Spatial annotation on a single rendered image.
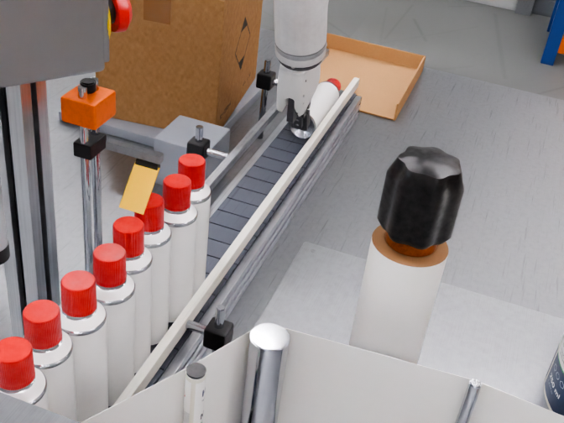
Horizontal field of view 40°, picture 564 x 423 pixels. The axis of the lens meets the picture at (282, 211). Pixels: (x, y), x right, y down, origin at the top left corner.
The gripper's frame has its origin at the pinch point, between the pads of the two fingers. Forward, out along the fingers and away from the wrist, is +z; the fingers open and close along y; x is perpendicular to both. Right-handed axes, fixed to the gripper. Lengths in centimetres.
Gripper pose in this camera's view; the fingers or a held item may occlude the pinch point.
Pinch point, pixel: (300, 118)
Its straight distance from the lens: 142.8
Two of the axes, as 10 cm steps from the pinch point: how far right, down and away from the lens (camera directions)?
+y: -3.6, 7.5, -5.6
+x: 9.3, 2.7, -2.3
